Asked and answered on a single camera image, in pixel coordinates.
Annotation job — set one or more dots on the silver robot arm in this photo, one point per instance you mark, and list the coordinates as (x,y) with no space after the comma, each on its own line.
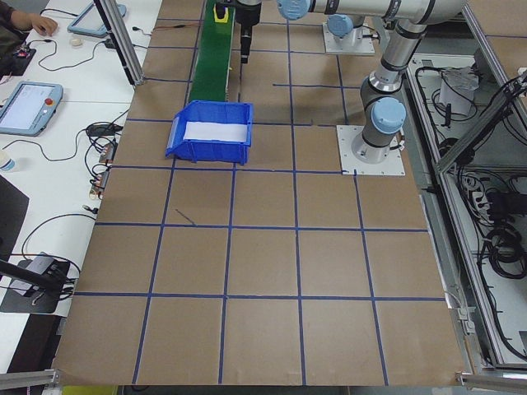
(387,119)
(341,26)

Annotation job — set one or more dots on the person bare forearm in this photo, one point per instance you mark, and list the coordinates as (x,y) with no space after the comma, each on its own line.
(22,17)

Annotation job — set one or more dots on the person bare hand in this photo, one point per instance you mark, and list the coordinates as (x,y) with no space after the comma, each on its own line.
(45,25)

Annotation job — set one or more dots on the green conveyor belt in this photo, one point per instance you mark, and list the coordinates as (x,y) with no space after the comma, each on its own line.
(210,70)

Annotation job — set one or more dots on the white foam bin liner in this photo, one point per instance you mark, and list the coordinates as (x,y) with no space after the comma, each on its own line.
(214,131)

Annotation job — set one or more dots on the blue plastic storage bin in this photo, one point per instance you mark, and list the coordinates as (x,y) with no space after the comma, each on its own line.
(206,154)

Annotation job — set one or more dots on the black power adapter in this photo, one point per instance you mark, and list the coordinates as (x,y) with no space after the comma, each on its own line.
(111,43)
(101,129)

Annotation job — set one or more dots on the light blue teach pendant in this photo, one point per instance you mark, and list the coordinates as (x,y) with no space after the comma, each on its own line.
(24,107)
(94,20)

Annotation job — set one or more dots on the small white egg-shaped object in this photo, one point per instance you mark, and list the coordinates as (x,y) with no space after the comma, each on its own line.
(76,41)

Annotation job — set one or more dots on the small brown circuit board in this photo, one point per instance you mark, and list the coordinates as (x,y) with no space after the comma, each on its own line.
(99,185)
(108,152)

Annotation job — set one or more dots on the small red circuit board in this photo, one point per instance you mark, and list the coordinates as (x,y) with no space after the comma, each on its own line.
(24,51)

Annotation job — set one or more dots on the white equipment box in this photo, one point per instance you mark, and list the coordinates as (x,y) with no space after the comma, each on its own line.
(453,98)

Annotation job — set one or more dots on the white paper cup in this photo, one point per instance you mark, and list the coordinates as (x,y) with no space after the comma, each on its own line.
(8,162)

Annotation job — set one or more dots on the black power strip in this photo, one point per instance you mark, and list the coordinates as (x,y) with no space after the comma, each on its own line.
(479,201)

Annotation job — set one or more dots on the black flat panel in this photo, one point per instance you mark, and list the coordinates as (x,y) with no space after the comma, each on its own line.
(12,214)

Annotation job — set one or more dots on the grey hub box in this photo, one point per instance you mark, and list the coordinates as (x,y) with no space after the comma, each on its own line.
(49,265)

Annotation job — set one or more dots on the black stand pole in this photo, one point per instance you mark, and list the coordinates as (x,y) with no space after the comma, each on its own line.
(20,273)

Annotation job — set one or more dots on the aluminium corner bar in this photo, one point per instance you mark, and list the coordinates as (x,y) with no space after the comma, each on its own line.
(29,378)
(494,380)

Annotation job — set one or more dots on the white square base plate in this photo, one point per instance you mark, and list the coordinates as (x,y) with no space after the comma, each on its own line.
(346,164)
(329,47)

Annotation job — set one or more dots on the tall aluminium stand post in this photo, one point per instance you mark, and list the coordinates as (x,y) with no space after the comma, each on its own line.
(124,49)

